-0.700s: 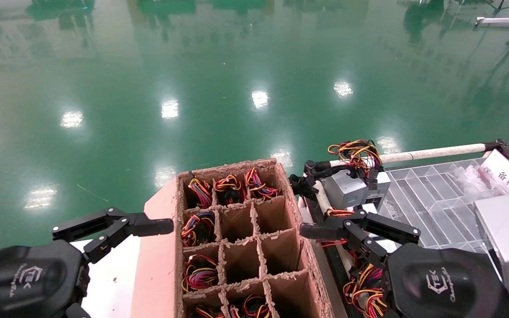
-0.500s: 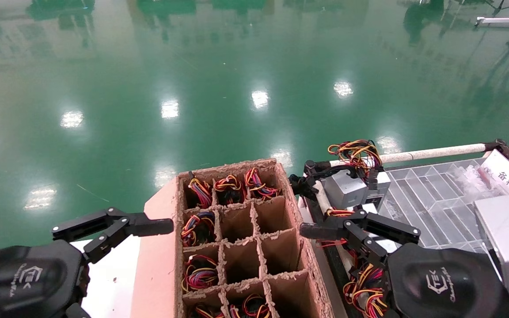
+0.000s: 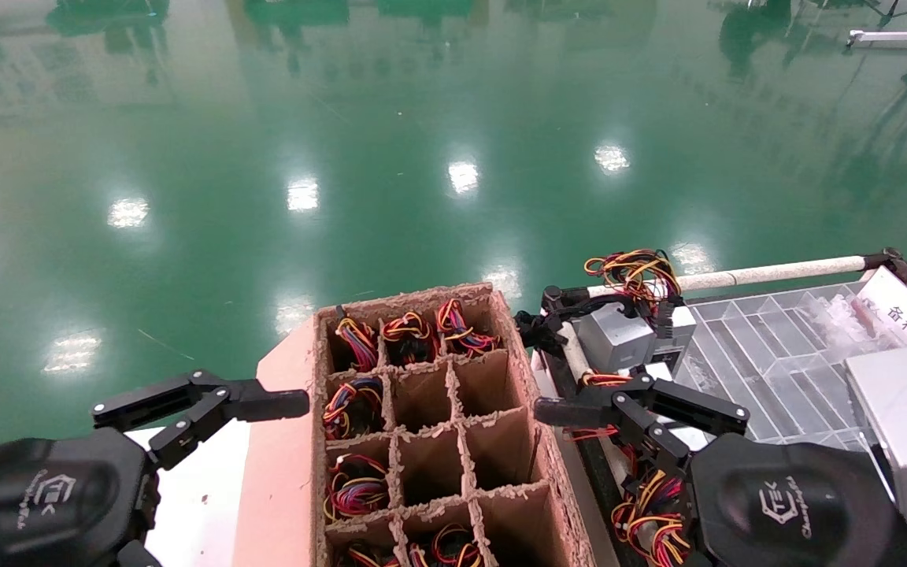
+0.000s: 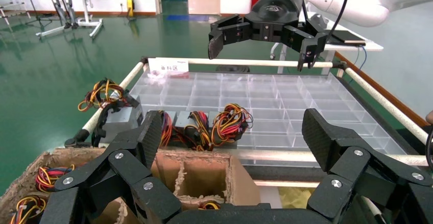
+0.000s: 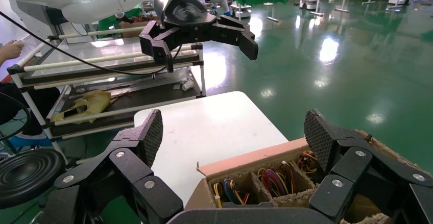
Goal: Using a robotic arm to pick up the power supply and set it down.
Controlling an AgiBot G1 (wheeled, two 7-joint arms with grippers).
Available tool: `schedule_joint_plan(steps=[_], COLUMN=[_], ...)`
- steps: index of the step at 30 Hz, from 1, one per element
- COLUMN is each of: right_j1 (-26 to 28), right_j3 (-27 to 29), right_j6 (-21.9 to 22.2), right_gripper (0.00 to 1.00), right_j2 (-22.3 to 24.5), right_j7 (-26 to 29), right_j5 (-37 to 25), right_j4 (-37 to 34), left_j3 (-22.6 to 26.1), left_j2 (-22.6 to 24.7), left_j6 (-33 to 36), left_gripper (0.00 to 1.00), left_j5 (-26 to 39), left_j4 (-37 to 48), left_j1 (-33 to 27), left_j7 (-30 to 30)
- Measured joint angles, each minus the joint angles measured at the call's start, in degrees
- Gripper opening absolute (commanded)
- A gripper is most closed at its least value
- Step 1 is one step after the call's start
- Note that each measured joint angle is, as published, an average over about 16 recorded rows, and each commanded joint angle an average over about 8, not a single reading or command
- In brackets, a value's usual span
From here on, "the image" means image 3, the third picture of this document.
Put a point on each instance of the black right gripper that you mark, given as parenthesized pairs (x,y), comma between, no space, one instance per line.
(792,504)

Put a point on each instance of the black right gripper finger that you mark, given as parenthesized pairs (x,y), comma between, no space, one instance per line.
(579,413)

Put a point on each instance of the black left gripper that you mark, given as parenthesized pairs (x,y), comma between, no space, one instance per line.
(44,496)

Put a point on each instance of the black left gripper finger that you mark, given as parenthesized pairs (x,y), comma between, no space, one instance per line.
(264,403)

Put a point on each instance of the silver power supply unit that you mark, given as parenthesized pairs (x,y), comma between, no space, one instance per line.
(678,342)

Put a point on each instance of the short white wrapped cart pipe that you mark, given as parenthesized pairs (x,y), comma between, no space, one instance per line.
(574,350)

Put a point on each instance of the brown cardboard divider box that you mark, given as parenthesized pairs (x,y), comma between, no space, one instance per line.
(280,472)

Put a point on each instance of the clear plastic compartment tray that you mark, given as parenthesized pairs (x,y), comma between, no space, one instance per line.
(768,370)

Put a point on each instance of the crumpled clear plastic bag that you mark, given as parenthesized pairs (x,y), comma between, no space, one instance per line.
(839,323)

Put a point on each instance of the white sign with Chinese text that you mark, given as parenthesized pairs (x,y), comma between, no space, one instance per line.
(906,319)

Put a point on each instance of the long white wrapped cart pipe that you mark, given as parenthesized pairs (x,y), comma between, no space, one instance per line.
(776,272)

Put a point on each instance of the black cart pipe joint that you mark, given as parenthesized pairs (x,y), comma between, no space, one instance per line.
(886,258)

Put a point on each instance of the white metal floor stand base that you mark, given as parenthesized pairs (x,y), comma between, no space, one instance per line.
(890,37)

